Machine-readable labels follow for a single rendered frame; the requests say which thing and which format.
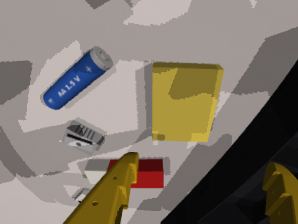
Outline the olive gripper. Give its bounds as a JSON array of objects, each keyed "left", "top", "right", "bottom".
[{"left": 63, "top": 152, "right": 298, "bottom": 224}]

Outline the white domino tile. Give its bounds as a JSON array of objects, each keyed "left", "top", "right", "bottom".
[{"left": 74, "top": 188, "right": 90, "bottom": 204}]

